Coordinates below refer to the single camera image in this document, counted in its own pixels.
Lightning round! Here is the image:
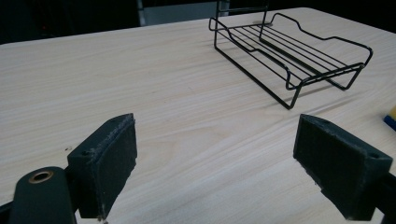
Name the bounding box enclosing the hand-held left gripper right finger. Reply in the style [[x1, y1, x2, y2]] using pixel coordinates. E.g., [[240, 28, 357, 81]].
[[292, 113, 394, 222]]

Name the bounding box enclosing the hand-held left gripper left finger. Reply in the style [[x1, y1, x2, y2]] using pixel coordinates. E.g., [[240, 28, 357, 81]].
[[66, 112, 138, 220]]

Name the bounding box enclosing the yellow and blue sponge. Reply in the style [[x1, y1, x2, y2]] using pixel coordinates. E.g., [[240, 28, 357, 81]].
[[383, 105, 396, 132]]

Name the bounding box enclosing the grey metal stand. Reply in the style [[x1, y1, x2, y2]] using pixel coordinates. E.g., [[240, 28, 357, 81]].
[[136, 0, 148, 27]]

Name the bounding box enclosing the black wire rack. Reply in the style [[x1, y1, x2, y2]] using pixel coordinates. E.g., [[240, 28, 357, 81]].
[[208, 0, 375, 111]]

